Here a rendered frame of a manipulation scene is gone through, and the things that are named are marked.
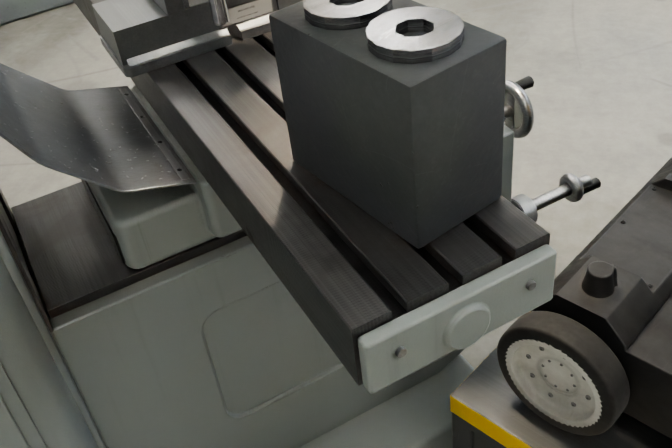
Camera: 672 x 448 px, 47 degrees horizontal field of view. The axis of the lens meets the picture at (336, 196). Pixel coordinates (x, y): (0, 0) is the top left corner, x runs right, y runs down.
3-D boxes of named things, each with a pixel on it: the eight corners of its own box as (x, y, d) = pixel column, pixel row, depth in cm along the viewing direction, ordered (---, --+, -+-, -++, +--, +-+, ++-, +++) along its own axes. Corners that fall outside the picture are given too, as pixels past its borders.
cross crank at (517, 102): (509, 114, 159) (511, 63, 152) (548, 140, 151) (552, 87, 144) (445, 141, 154) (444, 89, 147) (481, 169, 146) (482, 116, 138)
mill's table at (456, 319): (170, -39, 170) (161, -75, 165) (562, 300, 81) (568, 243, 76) (66, -9, 162) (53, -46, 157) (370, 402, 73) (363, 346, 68)
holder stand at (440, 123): (370, 119, 97) (356, -36, 85) (503, 197, 82) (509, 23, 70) (291, 160, 92) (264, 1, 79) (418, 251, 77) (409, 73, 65)
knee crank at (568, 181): (586, 179, 155) (589, 154, 151) (608, 194, 150) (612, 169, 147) (497, 221, 148) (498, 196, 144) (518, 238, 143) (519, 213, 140)
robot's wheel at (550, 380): (623, 437, 119) (640, 351, 106) (606, 460, 116) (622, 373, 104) (510, 372, 130) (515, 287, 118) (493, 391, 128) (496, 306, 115)
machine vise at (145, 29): (296, -20, 134) (287, -84, 127) (338, 8, 123) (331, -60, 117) (100, 41, 123) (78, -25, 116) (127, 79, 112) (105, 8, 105)
